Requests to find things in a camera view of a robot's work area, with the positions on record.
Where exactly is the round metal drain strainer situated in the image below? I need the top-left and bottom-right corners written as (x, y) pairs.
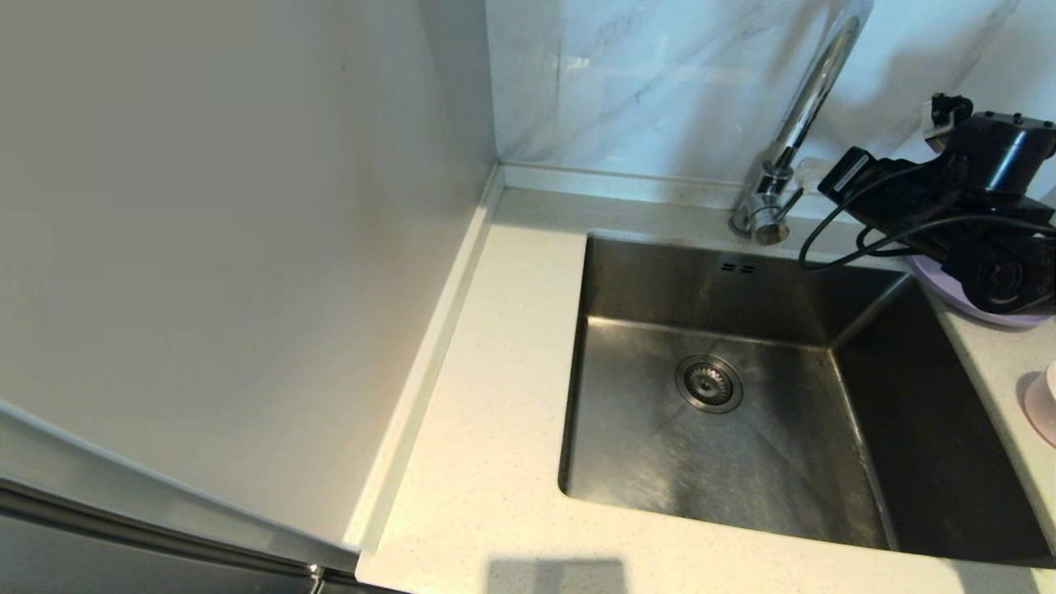
top-left (675, 355), bottom-right (743, 414)

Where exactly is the purple plastic plate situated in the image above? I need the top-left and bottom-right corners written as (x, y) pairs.
top-left (907, 254), bottom-right (1056, 329)

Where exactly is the pale pink bowl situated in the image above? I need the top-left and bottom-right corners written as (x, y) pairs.
top-left (1023, 361), bottom-right (1056, 449)

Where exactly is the stainless steel sink basin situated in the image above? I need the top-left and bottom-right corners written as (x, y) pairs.
top-left (558, 233), bottom-right (1053, 566)

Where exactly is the tall white cabinet grey front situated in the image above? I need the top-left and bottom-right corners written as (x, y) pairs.
top-left (0, 0), bottom-right (504, 594)

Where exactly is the chrome gooseneck faucet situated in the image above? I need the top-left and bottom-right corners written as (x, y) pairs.
top-left (728, 0), bottom-right (872, 247)

